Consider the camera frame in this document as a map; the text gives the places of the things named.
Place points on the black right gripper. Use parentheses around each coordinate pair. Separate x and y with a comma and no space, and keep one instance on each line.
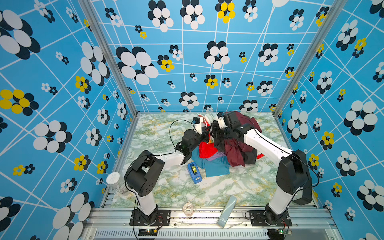
(216,135)

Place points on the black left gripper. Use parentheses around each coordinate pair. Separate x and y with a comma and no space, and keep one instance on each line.
(204,135)

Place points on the white cartoon print cloth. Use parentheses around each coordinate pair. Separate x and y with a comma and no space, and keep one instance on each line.
(207,122)

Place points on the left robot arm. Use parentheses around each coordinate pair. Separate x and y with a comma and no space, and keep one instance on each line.
(144,172)

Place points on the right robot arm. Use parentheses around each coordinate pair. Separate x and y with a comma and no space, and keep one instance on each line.
(293,177)

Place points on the red cloth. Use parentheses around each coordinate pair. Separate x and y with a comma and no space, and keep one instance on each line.
(207,150)

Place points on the maroon cloth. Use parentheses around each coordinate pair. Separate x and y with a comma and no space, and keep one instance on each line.
(238,153)

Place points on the purple cloth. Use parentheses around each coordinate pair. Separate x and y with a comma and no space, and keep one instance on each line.
(215,156)

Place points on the teal cloth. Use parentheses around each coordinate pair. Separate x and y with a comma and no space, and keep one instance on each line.
(215,168)

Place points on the blue tape dispenser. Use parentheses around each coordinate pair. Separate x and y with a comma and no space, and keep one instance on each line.
(194,172)

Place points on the pale green rectangular bar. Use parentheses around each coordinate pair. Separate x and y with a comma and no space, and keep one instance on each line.
(226,212)

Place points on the clear tape roll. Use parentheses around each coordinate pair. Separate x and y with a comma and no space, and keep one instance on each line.
(188,209)

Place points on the clear plastic jar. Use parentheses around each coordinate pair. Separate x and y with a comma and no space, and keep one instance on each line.
(116,181)

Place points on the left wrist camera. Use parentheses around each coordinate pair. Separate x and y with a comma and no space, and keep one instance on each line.
(196,120)

